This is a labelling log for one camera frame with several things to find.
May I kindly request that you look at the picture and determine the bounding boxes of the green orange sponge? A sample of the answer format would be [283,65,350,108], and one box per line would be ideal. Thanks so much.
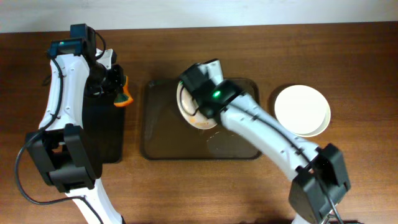
[114,75,134,108]

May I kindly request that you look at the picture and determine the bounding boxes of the white plate top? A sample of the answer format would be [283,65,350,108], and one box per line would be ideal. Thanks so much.
[176,81,217,130]

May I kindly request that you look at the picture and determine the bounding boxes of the white plate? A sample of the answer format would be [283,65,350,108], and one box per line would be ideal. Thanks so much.
[274,85,331,138]
[176,81,217,130]

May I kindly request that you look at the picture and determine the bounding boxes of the white plate bottom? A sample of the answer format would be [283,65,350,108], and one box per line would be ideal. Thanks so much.
[274,85,331,138]

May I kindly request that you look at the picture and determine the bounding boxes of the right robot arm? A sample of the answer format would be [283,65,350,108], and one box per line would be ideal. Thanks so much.
[177,58,351,223]

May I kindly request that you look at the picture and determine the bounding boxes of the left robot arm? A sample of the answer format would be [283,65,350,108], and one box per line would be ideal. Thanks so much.
[14,24,133,223]

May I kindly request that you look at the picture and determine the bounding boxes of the black rectangular tray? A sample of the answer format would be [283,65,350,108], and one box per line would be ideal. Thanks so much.
[82,95,125,164]

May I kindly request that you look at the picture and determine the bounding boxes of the brown plastic tray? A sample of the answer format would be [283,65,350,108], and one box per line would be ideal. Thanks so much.
[141,79,261,160]

